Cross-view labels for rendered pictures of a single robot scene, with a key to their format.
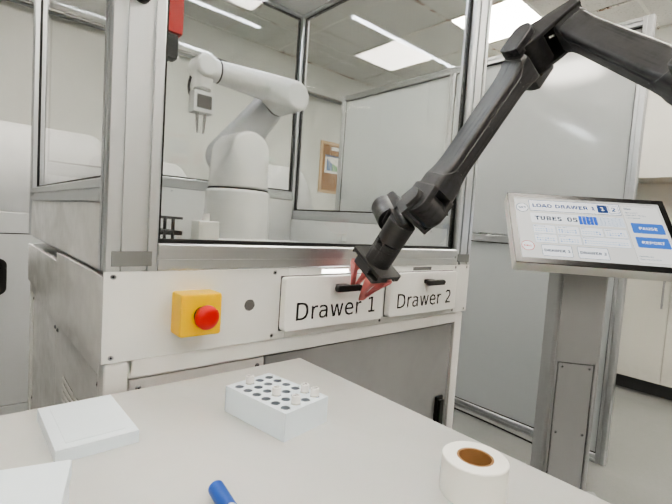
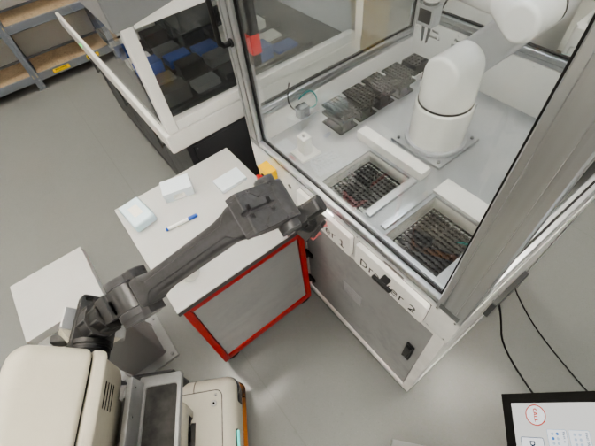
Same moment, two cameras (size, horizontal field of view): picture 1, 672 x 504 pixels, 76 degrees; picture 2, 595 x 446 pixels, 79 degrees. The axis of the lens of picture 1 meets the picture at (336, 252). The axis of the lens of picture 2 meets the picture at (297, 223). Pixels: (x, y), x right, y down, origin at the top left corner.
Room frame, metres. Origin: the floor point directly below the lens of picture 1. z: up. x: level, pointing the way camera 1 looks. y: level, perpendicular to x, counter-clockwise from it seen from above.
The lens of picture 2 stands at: (0.99, -0.78, 1.92)
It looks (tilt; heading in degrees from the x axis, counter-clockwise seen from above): 54 degrees down; 100
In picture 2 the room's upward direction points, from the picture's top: 8 degrees counter-clockwise
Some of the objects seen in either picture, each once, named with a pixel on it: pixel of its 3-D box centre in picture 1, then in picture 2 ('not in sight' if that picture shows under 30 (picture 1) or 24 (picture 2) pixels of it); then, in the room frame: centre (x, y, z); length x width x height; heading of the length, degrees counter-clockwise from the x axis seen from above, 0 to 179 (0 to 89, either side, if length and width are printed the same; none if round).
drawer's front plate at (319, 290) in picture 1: (336, 299); (323, 220); (0.95, -0.01, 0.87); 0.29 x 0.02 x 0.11; 131
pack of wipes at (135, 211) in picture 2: not in sight; (137, 213); (0.16, 0.10, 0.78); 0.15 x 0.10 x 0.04; 138
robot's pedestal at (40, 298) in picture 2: not in sight; (107, 326); (-0.06, -0.24, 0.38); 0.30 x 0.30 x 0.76; 41
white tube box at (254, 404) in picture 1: (275, 403); not in sight; (0.60, 0.07, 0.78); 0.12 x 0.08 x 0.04; 51
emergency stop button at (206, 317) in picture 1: (205, 316); not in sight; (0.69, 0.21, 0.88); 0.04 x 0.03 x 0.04; 131
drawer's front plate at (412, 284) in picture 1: (423, 292); (389, 280); (1.16, -0.24, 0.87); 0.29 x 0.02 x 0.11; 131
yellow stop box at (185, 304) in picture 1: (197, 312); (267, 173); (0.72, 0.23, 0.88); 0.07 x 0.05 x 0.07; 131
